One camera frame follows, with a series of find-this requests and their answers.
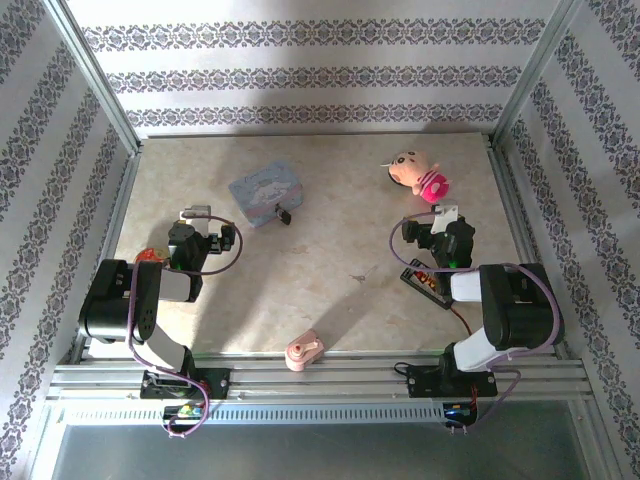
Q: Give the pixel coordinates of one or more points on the blue patterned pouch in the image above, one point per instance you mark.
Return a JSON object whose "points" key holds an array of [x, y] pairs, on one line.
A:
{"points": [[265, 190]]}

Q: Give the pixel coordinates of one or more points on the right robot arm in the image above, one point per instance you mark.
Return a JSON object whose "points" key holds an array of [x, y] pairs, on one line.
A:
{"points": [[520, 310]]}

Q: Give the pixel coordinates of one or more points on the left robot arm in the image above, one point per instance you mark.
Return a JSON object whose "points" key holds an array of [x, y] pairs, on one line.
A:
{"points": [[120, 300]]}

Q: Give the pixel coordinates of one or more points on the red round toy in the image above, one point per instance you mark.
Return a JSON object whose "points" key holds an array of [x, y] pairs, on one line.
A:
{"points": [[150, 256]]}

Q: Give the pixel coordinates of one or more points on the pink plush doll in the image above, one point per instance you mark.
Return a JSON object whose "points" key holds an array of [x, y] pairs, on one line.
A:
{"points": [[425, 180]]}

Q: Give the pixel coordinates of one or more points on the grey metal panel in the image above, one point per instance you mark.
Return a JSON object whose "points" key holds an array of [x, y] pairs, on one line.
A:
{"points": [[320, 452]]}

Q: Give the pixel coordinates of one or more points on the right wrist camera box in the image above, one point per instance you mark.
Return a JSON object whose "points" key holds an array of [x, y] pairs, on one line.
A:
{"points": [[445, 215]]}

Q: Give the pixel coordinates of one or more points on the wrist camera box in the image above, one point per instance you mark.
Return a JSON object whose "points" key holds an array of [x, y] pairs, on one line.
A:
{"points": [[445, 215], [197, 216]]}

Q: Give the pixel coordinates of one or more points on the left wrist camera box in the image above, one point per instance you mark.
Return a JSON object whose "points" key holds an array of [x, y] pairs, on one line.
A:
{"points": [[197, 216]]}

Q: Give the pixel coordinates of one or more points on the aluminium side rail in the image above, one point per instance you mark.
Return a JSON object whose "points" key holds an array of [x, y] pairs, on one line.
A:
{"points": [[522, 235], [117, 220]]}

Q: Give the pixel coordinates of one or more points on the pink toy camera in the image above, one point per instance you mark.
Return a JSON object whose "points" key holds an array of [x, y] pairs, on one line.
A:
{"points": [[302, 350]]}

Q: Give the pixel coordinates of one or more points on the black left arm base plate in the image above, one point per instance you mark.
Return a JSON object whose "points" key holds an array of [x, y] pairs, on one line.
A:
{"points": [[215, 382]]}

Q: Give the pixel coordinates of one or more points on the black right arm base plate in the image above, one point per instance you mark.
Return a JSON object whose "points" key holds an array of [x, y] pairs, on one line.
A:
{"points": [[425, 382]]}

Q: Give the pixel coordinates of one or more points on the aluminium front frame rail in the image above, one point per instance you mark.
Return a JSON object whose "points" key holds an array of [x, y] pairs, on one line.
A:
{"points": [[320, 380]]}

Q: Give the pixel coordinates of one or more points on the aluminium frame post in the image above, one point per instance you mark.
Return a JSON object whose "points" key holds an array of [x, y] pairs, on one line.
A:
{"points": [[95, 75], [537, 70]]}

